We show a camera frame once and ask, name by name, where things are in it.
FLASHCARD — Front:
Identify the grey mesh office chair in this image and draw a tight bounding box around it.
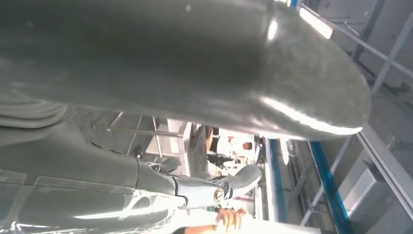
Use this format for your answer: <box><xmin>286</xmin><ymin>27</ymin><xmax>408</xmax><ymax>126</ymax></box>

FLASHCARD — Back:
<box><xmin>188</xmin><ymin>125</ymin><xmax>211</xmax><ymax>177</ymax></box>

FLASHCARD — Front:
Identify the ceiling strip light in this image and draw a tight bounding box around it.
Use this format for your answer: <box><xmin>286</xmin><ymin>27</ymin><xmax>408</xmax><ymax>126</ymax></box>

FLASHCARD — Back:
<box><xmin>299</xmin><ymin>7</ymin><xmax>334</xmax><ymax>40</ymax></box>

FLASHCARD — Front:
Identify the distant person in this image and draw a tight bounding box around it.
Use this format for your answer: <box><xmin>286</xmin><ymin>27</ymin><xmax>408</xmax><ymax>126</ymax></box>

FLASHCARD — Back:
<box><xmin>217</xmin><ymin>135</ymin><xmax>256</xmax><ymax>169</ymax></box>

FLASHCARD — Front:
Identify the white metal strut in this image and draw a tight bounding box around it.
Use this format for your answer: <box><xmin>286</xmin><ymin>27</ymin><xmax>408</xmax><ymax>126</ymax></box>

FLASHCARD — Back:
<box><xmin>371</xmin><ymin>13</ymin><xmax>413</xmax><ymax>95</ymax></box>

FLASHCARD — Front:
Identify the blue metal shelf rack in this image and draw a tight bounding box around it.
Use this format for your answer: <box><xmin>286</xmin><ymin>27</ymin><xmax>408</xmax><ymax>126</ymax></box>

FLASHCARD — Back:
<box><xmin>264</xmin><ymin>138</ymin><xmax>356</xmax><ymax>234</ymax></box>

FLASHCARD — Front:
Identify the white desk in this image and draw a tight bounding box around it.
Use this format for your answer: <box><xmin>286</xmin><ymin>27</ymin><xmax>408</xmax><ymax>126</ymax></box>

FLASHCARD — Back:
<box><xmin>211</xmin><ymin>219</ymin><xmax>325</xmax><ymax>234</ymax></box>

